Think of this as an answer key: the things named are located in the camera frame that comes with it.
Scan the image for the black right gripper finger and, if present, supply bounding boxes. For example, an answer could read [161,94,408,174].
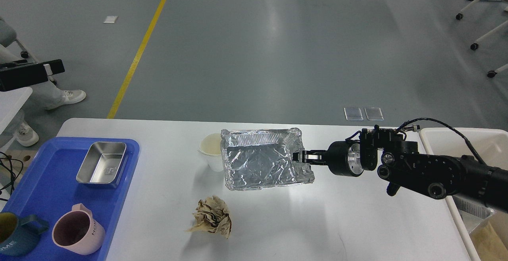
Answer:
[292,150,326,159]
[293,156,328,166]

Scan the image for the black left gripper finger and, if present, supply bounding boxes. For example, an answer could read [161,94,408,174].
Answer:
[43,59,65,75]

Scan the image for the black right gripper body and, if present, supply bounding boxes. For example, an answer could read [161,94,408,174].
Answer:
[326,141,377,177]

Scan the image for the aluminium foil tray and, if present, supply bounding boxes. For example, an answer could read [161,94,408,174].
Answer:
[221,128,315,191]

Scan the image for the white paper cup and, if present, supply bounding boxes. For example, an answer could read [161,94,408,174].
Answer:
[198,133,223,172]

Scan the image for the stainless steel rectangular tin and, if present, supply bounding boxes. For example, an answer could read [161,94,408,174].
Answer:
[76,141,127,188]

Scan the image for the brown paper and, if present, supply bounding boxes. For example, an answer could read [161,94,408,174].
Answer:
[185,195,232,239]
[470,221,508,261]

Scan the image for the pink ribbed mug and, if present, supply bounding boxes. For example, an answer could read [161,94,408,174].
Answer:
[52,203,106,255]

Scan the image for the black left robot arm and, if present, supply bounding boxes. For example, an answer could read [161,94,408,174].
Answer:
[0,59,65,92]

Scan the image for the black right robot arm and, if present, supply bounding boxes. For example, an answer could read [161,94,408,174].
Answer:
[292,119,508,213]

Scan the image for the person in grey trousers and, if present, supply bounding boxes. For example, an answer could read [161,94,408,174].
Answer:
[0,18,87,147]

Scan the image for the clear floor plate left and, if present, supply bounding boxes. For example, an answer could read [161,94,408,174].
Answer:
[343,107,364,121]

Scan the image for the clear floor plate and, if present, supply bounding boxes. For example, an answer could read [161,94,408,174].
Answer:
[343,107,364,121]
[364,107,384,121]

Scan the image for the clear floor plate right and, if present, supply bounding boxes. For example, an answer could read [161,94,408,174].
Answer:
[364,107,384,121]

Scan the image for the blue plastic tray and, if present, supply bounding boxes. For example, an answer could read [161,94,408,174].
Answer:
[1,137,140,261]

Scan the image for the foil tray inside bin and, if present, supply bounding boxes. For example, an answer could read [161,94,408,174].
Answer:
[452,196,496,220]

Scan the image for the white plastic bin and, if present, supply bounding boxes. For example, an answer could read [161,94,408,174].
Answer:
[419,128,508,261]

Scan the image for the brown paper inside bin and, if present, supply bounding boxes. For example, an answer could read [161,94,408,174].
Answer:
[470,221,508,261]

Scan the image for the white wheeled chair base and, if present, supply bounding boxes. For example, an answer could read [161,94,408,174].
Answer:
[455,0,508,78]

